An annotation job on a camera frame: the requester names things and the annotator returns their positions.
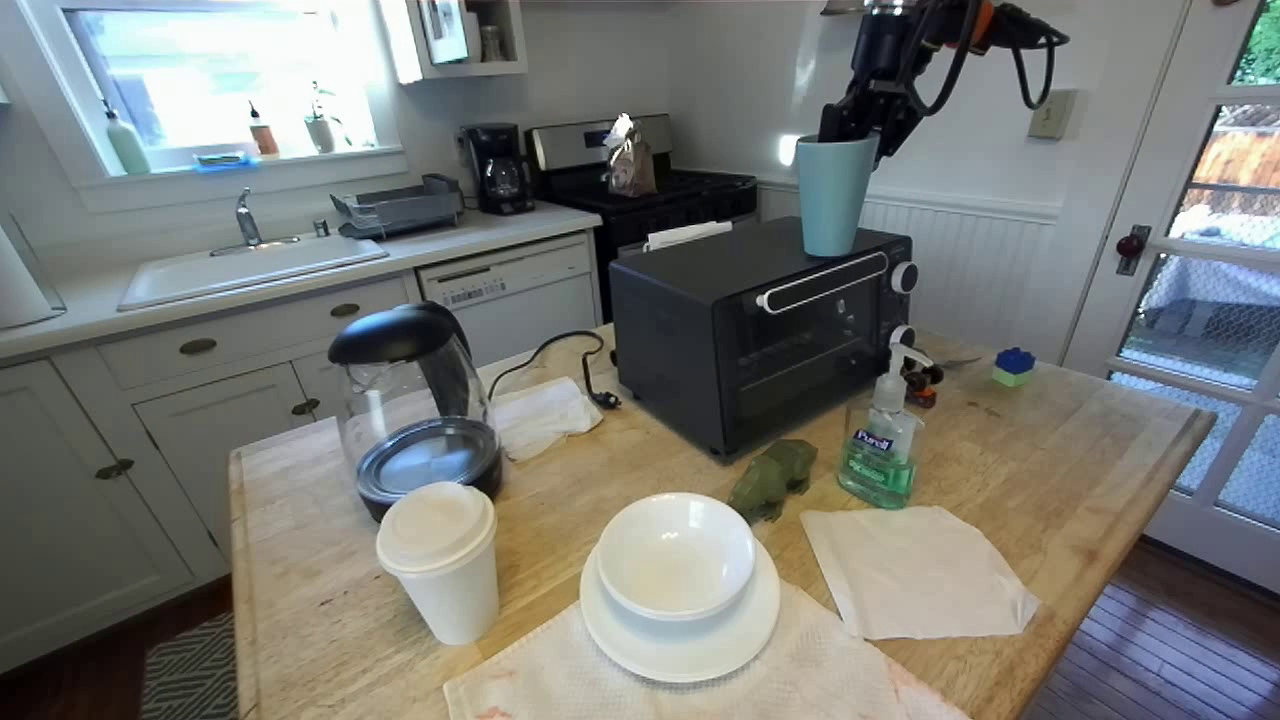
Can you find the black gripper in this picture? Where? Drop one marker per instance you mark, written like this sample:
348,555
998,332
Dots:
882,104

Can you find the light blue plastic cup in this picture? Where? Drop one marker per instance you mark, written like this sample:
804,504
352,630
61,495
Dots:
834,186

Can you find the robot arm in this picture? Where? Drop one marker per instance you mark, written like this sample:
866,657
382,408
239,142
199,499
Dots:
911,52

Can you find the black toaster oven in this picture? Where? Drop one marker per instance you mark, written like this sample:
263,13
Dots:
746,332

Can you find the white lidded paper cup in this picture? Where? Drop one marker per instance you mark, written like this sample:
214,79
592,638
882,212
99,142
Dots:
442,550

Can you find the blue and green toy block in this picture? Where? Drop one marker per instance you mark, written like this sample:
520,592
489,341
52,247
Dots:
1012,366

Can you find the black stove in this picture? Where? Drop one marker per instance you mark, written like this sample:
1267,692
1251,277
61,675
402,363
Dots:
628,186

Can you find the hand sanitizer pump bottle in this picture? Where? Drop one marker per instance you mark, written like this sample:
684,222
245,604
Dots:
878,450

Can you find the white glass door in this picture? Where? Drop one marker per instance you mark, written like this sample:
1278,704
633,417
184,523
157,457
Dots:
1186,288

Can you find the green plush toy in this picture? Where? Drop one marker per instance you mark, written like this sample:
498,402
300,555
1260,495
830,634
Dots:
778,474

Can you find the black coffee maker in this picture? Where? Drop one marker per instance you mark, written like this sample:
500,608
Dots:
498,171

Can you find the grey dish rack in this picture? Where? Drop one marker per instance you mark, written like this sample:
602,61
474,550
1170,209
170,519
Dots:
402,209

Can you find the clear plastic bag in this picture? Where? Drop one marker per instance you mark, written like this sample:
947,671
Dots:
532,417

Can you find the white folded paper napkin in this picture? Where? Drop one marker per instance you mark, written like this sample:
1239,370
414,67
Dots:
918,574

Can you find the white bowl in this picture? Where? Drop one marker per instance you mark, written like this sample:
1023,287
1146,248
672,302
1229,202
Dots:
679,559

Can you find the glass electric kettle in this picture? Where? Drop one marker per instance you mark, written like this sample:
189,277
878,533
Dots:
414,407

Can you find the white plate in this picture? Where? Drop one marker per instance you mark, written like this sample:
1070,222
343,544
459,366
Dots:
683,653

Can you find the kitchen sink with faucet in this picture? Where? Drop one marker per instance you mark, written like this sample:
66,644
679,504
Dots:
239,264

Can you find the kitchen window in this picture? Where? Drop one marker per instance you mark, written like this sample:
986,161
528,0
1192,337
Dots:
147,94

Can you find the white kitchen cabinets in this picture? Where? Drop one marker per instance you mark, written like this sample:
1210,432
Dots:
114,457

